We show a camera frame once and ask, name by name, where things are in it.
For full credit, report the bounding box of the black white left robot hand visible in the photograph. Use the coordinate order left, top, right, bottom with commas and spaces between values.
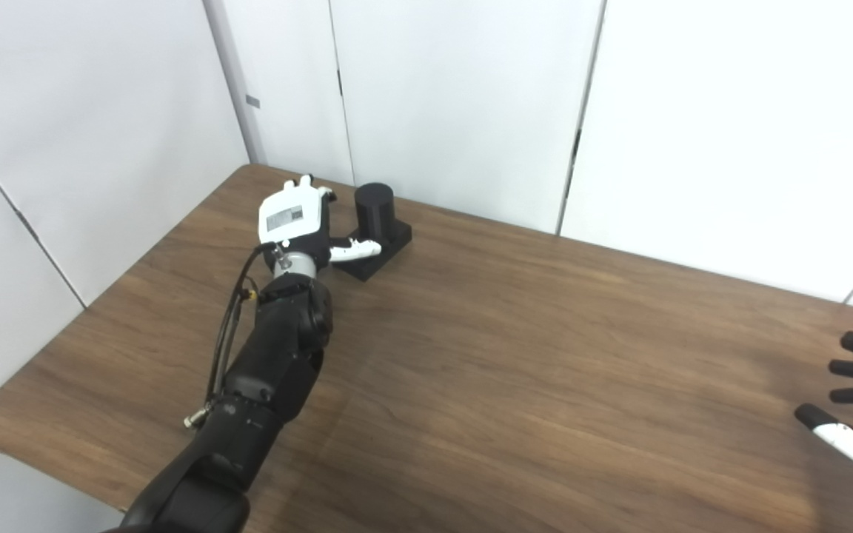
258, 175, 383, 273

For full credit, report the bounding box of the black peg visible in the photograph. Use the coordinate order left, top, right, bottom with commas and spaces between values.
334, 183, 412, 283

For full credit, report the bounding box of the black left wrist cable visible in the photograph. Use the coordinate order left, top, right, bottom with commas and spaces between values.
184, 242, 279, 429

